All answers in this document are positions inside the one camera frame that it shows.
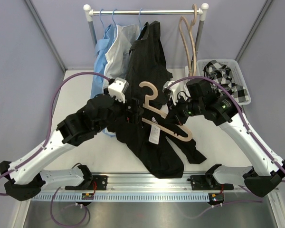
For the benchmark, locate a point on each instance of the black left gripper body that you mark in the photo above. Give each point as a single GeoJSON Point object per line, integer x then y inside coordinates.
{"type": "Point", "coordinates": [131, 116]}

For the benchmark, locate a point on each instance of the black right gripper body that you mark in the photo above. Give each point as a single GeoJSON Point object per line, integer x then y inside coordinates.
{"type": "Point", "coordinates": [181, 112]}

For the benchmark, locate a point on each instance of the wooden hanger of black shirt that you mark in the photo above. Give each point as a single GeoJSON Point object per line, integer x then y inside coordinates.
{"type": "Point", "coordinates": [146, 105]}

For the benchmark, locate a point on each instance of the wooden hanger of checkered shirt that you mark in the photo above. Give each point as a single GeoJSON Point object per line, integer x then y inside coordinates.
{"type": "Point", "coordinates": [185, 31]}

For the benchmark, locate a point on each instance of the black white checkered shirt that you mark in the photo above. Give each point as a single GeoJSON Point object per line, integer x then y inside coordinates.
{"type": "Point", "coordinates": [222, 74]}

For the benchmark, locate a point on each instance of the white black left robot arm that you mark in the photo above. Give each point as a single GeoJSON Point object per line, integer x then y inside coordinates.
{"type": "Point", "coordinates": [27, 177]}

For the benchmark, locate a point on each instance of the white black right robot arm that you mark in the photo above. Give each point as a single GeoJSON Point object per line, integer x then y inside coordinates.
{"type": "Point", "coordinates": [211, 100]}

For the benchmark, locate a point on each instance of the dark pinstriped shirt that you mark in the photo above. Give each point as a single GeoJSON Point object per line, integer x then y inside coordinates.
{"type": "Point", "coordinates": [148, 63]}

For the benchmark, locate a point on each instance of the light blue shirt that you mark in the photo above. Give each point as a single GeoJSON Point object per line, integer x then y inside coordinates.
{"type": "Point", "coordinates": [101, 49]}

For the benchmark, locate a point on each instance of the white plastic basket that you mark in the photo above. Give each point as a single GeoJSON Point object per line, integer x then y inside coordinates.
{"type": "Point", "coordinates": [237, 73]}

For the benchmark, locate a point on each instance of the metal clothes rack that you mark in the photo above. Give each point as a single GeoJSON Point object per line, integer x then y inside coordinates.
{"type": "Point", "coordinates": [194, 27]}

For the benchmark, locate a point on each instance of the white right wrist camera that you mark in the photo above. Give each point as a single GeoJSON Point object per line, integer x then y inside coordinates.
{"type": "Point", "coordinates": [171, 88]}

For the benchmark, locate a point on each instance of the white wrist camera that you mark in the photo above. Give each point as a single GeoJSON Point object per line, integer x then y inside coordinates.
{"type": "Point", "coordinates": [171, 88]}
{"type": "Point", "coordinates": [117, 89]}

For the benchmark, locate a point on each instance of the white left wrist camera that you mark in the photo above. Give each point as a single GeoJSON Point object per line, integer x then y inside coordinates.
{"type": "Point", "coordinates": [117, 89]}

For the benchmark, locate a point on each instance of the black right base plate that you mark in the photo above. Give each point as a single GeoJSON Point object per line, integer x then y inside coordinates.
{"type": "Point", "coordinates": [202, 182]}

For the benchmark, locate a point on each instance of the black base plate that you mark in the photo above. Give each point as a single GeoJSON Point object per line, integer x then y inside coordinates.
{"type": "Point", "coordinates": [202, 182]}
{"type": "Point", "coordinates": [99, 182]}

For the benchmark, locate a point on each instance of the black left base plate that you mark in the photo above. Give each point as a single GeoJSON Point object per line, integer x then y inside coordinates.
{"type": "Point", "coordinates": [99, 182]}

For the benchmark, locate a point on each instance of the aluminium mounting rail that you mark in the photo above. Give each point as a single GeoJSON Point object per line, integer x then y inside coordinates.
{"type": "Point", "coordinates": [136, 182]}

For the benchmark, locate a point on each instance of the blue wire hanger right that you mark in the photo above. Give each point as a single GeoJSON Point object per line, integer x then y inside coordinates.
{"type": "Point", "coordinates": [140, 19]}

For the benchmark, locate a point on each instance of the white slotted cable duct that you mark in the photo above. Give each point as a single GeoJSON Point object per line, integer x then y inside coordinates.
{"type": "Point", "coordinates": [123, 197]}

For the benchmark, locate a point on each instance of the blue wire hanger left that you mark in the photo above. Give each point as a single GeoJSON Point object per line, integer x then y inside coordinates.
{"type": "Point", "coordinates": [100, 16]}

